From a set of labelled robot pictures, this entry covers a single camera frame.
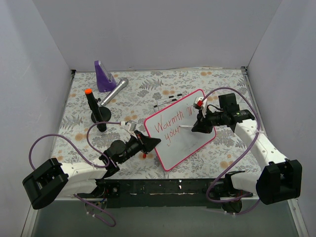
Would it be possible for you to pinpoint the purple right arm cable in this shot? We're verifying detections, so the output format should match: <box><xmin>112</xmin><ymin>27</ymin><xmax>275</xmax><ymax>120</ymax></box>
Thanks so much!
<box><xmin>202</xmin><ymin>87</ymin><xmax>262</xmax><ymax>215</ymax></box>

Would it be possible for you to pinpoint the pink framed whiteboard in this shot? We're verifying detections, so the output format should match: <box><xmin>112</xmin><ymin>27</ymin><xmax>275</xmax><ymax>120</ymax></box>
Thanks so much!
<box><xmin>144</xmin><ymin>89</ymin><xmax>216</xmax><ymax>171</ymax></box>

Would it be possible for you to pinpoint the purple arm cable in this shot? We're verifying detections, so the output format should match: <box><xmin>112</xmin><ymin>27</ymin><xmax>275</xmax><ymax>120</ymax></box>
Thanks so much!
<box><xmin>29</xmin><ymin>120</ymin><xmax>130</xmax><ymax>227</ymax></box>
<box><xmin>202</xmin><ymin>87</ymin><xmax>262</xmax><ymax>215</ymax></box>

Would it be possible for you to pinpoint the floral patterned table mat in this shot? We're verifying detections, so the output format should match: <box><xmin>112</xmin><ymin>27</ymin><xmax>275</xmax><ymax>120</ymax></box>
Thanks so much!
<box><xmin>52</xmin><ymin>68</ymin><xmax>260</xmax><ymax>179</ymax></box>

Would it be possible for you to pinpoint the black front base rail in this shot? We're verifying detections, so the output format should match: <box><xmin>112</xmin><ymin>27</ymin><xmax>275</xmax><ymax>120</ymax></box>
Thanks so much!
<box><xmin>86</xmin><ymin>178</ymin><xmax>222</xmax><ymax>209</ymax></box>

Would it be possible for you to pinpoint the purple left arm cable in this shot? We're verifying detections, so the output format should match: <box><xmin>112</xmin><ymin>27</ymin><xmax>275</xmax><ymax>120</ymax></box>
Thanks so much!
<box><xmin>29</xmin><ymin>120</ymin><xmax>130</xmax><ymax>227</ymax></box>

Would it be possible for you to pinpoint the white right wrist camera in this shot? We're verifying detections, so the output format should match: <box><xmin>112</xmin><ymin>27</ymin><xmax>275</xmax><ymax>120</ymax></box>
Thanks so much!
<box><xmin>193</xmin><ymin>97</ymin><xmax>207</xmax><ymax>117</ymax></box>

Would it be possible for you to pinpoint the purple wedge stand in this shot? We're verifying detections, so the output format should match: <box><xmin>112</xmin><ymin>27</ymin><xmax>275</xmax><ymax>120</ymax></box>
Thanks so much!
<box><xmin>94</xmin><ymin>60</ymin><xmax>117</xmax><ymax>93</ymax></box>

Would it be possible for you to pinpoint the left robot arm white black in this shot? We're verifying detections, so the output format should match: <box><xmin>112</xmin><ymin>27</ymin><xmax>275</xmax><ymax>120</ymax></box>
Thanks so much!
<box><xmin>22</xmin><ymin>130</ymin><xmax>161</xmax><ymax>209</ymax></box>

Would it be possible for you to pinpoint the white red whiteboard marker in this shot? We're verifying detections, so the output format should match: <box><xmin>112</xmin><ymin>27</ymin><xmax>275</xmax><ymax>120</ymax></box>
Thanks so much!
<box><xmin>179</xmin><ymin>125</ymin><xmax>193</xmax><ymax>128</ymax></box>

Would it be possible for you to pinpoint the black torch with orange cap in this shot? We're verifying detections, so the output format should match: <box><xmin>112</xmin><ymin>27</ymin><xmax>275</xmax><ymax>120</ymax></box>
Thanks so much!
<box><xmin>84</xmin><ymin>88</ymin><xmax>112</xmax><ymax>123</ymax></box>

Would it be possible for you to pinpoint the silver microphone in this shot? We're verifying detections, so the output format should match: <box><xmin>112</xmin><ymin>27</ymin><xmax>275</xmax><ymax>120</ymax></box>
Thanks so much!
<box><xmin>100</xmin><ymin>78</ymin><xmax>129</xmax><ymax>106</ymax></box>

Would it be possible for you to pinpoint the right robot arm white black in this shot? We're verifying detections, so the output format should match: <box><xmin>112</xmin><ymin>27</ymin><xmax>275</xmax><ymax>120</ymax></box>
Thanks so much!
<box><xmin>191</xmin><ymin>93</ymin><xmax>302</xmax><ymax>205</ymax></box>

